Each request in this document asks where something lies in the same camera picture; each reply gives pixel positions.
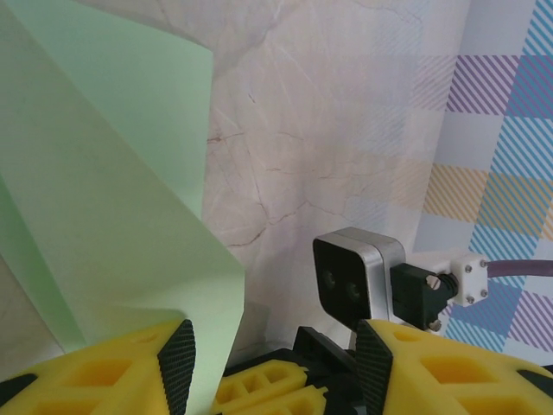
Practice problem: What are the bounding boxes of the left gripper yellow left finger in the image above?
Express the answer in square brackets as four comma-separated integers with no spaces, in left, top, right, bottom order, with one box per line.
[0,318,196,415]

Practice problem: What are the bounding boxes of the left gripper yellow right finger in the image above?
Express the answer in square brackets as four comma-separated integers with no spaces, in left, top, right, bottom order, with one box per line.
[355,318,553,415]

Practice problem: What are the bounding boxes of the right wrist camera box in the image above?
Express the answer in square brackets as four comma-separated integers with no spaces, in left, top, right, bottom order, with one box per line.
[313,227,408,329]

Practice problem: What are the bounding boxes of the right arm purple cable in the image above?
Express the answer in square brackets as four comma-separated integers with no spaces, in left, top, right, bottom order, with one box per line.
[391,254,553,333]

